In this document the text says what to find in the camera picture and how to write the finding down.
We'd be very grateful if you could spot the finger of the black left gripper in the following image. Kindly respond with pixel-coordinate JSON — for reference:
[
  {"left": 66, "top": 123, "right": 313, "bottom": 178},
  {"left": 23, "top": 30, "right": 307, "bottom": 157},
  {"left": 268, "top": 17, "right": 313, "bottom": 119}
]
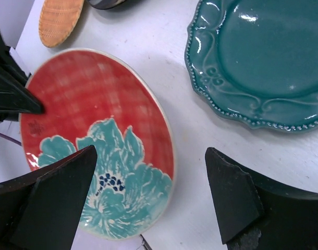
[{"left": 0, "top": 33, "right": 44, "bottom": 122}]

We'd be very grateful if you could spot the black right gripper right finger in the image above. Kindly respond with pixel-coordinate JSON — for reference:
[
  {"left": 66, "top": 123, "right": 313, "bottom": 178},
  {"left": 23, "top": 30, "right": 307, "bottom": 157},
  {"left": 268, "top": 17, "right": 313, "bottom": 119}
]
[{"left": 205, "top": 147, "right": 318, "bottom": 249}]

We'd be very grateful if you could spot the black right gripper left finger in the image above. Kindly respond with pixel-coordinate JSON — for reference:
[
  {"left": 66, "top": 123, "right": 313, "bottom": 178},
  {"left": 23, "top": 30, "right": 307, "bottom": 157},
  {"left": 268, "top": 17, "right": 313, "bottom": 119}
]
[{"left": 0, "top": 145, "right": 97, "bottom": 249}]

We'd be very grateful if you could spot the red teal flower plate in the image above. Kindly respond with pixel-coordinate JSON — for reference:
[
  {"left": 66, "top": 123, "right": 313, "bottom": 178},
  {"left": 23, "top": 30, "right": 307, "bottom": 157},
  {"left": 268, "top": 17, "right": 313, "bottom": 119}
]
[{"left": 19, "top": 48, "right": 177, "bottom": 241}]

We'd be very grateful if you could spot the orange woven round plate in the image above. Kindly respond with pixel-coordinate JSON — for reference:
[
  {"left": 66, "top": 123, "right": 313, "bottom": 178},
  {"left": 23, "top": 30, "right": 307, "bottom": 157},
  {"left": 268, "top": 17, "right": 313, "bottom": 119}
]
[{"left": 39, "top": 0, "right": 84, "bottom": 48}]

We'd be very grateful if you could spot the dark teal scalloped plate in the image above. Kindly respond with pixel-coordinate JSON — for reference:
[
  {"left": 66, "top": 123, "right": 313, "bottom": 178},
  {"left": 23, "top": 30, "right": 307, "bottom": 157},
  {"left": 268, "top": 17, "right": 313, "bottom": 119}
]
[{"left": 185, "top": 1, "right": 318, "bottom": 133}]

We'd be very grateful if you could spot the black rimmed cream plate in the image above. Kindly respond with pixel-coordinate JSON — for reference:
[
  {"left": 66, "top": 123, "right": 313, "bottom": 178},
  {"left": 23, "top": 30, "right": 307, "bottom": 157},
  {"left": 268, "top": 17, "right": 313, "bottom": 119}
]
[{"left": 87, "top": 0, "right": 126, "bottom": 10}]

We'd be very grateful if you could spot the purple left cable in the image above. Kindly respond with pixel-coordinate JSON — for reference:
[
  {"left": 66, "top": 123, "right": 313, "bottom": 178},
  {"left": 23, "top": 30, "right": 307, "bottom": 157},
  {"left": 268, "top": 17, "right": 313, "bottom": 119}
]
[{"left": 0, "top": 129, "right": 21, "bottom": 145}]

